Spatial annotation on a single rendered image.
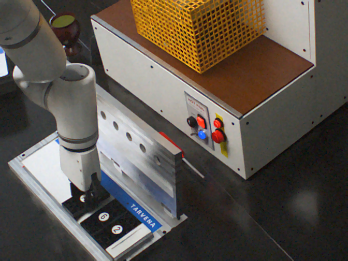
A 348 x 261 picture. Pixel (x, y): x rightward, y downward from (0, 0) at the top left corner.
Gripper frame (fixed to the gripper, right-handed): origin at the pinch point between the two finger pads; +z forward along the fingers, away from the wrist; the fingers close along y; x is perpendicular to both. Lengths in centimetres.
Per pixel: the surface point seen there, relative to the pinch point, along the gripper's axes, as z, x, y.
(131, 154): -7.8, 11.2, 2.7
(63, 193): 3.0, -1.9, -6.0
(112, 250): 2.2, -3.5, 15.8
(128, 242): 1.5, 0.3, 16.3
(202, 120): -13.0, 26.3, 8.1
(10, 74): -3, 8, -50
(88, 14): -4, 43, -64
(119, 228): 1.2, 0.8, 12.1
